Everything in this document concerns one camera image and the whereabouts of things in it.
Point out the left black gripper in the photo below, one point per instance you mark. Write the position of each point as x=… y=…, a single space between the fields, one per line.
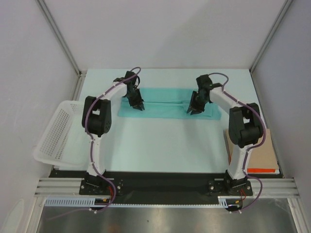
x=138 y=101

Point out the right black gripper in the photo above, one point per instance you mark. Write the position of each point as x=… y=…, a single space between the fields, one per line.
x=193 y=104

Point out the teal green t shirt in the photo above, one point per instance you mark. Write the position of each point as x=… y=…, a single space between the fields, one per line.
x=170 y=103

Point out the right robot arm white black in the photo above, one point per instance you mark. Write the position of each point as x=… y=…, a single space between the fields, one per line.
x=246 y=131

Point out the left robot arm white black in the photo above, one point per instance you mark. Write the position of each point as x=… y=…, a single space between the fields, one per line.
x=97 y=121

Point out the white plastic laundry basket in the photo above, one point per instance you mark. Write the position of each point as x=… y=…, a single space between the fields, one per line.
x=64 y=142

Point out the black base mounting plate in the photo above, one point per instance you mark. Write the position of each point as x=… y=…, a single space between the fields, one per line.
x=155 y=188

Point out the folded beige t shirt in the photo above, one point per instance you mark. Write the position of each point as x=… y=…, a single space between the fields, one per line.
x=267 y=147

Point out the left aluminium corner post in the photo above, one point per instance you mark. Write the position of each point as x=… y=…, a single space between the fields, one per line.
x=80 y=74

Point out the aluminium corner post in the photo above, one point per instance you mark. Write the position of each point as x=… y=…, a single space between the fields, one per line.
x=276 y=24
x=80 y=74

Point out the white slotted cable duct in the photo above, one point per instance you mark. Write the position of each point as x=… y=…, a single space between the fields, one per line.
x=155 y=205

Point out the right aluminium corner post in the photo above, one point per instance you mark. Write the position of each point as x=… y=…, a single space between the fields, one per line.
x=276 y=24

